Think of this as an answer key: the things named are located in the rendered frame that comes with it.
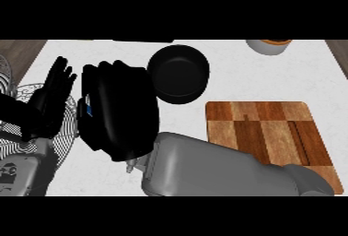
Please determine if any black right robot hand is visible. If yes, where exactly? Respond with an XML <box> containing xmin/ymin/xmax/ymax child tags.
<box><xmin>76</xmin><ymin>59</ymin><xmax>162</xmax><ymax>163</ymax></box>

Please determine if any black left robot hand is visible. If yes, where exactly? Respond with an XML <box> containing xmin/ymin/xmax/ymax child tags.
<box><xmin>0</xmin><ymin>55</ymin><xmax>78</xmax><ymax>143</ymax></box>

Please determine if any blue can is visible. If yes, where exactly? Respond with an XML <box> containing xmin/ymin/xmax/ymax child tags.
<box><xmin>84</xmin><ymin>95</ymin><xmax>95</xmax><ymax>118</ymax></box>

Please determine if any black pot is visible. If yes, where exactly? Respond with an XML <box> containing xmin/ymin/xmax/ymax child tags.
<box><xmin>146</xmin><ymin>44</ymin><xmax>212</xmax><ymax>106</ymax></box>

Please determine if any wooden cutting board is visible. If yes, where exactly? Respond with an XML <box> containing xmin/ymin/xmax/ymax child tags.
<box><xmin>203</xmin><ymin>100</ymin><xmax>345</xmax><ymax>195</ymax></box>

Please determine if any grey cup with brown contents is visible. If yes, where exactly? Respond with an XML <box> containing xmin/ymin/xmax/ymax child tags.
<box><xmin>244</xmin><ymin>39</ymin><xmax>293</xmax><ymax>56</ymax></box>

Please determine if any wire basket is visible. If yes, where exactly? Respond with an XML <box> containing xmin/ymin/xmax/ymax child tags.
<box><xmin>0</xmin><ymin>54</ymin><xmax>81</xmax><ymax>171</ymax></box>

